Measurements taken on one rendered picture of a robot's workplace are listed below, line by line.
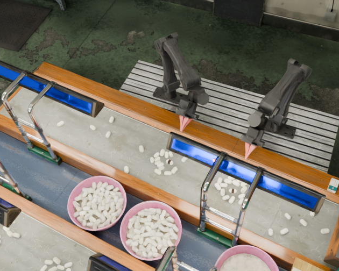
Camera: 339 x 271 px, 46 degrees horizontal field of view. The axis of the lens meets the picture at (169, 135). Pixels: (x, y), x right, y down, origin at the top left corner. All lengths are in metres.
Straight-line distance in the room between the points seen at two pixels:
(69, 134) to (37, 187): 0.31
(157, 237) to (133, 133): 0.57
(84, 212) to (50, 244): 0.20
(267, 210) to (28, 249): 1.05
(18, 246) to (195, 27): 2.51
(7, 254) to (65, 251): 0.25
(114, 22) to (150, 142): 2.01
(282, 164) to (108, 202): 0.82
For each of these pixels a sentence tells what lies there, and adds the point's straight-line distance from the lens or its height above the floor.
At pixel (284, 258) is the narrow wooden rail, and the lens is 1.77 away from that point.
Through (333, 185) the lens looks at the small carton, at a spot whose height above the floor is 0.78.
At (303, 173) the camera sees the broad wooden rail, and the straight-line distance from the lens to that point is 1.96.
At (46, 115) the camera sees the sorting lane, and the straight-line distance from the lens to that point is 2.24.
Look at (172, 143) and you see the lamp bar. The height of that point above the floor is 1.08.
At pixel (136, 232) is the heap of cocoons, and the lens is 1.80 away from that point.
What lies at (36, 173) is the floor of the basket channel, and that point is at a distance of 2.14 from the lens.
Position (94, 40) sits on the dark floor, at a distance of 3.70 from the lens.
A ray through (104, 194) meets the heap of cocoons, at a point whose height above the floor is 0.74.
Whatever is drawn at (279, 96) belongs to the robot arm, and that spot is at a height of 1.06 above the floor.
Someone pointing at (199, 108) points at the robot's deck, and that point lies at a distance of 2.22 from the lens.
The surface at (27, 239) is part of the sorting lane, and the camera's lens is 1.92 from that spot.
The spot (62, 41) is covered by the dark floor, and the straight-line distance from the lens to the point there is 3.78.
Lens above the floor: 2.41
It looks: 55 degrees down
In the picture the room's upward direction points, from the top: 5 degrees counter-clockwise
